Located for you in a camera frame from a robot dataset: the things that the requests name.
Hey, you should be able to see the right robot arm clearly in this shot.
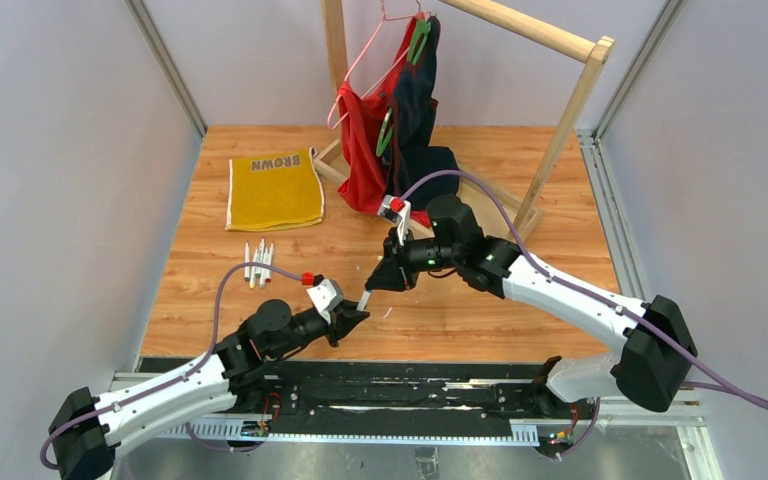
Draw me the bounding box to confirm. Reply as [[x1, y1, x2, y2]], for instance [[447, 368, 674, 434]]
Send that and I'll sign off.
[[365, 195, 697, 413]]

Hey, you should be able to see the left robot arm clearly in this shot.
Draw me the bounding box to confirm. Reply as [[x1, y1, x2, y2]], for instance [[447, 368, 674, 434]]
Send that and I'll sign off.
[[40, 299, 370, 479]]

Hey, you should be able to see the white pen on table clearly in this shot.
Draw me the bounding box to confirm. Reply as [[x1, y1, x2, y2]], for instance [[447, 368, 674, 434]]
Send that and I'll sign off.
[[243, 242, 251, 282]]

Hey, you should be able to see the red garment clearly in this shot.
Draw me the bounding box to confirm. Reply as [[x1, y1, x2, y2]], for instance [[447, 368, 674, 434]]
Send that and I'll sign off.
[[338, 14, 433, 215]]

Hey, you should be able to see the dark navy garment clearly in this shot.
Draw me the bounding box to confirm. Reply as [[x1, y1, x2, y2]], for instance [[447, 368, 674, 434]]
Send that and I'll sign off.
[[380, 16, 458, 196]]

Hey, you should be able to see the wooden clothes rack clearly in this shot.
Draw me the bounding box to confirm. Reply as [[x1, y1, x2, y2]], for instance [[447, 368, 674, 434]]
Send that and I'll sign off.
[[312, 0, 616, 250]]

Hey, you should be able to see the yellow folded towel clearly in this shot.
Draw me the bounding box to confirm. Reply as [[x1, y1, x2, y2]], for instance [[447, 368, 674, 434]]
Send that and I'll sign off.
[[225, 146, 325, 232]]

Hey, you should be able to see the green hanger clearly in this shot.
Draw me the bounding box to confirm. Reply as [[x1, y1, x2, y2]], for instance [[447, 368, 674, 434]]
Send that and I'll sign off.
[[375, 16, 431, 157]]

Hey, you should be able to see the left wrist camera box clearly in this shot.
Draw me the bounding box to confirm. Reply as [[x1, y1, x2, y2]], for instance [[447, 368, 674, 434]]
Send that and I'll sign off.
[[306, 279, 345, 321]]

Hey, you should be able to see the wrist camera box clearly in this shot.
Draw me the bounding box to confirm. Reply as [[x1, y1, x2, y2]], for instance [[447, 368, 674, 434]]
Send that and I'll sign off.
[[306, 279, 345, 321], [377, 195, 411, 226]]

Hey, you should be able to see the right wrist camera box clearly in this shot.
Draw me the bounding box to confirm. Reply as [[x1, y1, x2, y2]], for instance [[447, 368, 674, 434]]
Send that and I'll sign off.
[[377, 195, 411, 226]]

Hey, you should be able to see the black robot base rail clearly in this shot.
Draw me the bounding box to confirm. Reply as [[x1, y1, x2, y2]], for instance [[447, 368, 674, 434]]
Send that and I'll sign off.
[[216, 360, 598, 449]]

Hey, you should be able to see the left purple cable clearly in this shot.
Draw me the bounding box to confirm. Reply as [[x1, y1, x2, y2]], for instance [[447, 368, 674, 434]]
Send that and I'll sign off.
[[39, 263, 319, 472]]

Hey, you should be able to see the purple cable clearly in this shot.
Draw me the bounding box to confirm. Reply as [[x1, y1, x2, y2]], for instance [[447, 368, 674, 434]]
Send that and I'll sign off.
[[391, 170, 768, 413], [39, 263, 319, 472]]

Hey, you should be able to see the pink wire hanger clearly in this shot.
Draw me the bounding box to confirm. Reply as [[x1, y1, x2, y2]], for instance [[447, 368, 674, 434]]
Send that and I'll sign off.
[[321, 1, 423, 129]]

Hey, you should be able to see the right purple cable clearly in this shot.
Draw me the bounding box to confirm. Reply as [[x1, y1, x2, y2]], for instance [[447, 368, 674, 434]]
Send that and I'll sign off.
[[391, 170, 768, 413]]

